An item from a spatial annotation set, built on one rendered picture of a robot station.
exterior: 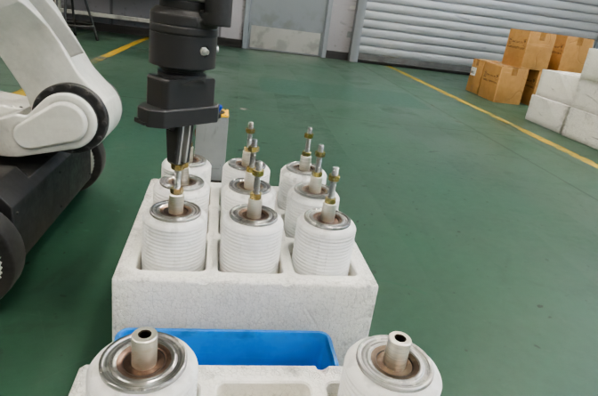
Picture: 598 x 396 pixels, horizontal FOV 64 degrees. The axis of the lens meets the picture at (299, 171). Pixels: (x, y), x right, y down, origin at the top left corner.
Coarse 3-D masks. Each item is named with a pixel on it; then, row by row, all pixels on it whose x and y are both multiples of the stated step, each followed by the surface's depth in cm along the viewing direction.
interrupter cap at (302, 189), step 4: (296, 184) 88; (300, 184) 89; (304, 184) 89; (308, 184) 89; (324, 184) 90; (296, 188) 87; (300, 188) 87; (304, 188) 88; (308, 188) 88; (324, 188) 89; (328, 188) 89; (296, 192) 85; (300, 192) 85; (304, 192) 85; (308, 192) 86; (320, 192) 87; (324, 192) 87; (304, 196) 84; (308, 196) 84; (312, 196) 84; (316, 196) 84; (320, 196) 85; (324, 196) 85
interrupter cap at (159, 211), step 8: (168, 200) 74; (184, 200) 75; (152, 208) 71; (160, 208) 72; (184, 208) 73; (192, 208) 73; (200, 208) 73; (152, 216) 69; (160, 216) 69; (168, 216) 69; (176, 216) 70; (184, 216) 70; (192, 216) 70
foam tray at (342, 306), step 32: (128, 256) 72; (288, 256) 78; (352, 256) 80; (128, 288) 67; (160, 288) 67; (192, 288) 68; (224, 288) 69; (256, 288) 70; (288, 288) 71; (320, 288) 71; (352, 288) 72; (128, 320) 68; (160, 320) 69; (192, 320) 70; (224, 320) 71; (256, 320) 72; (288, 320) 73; (320, 320) 73; (352, 320) 74
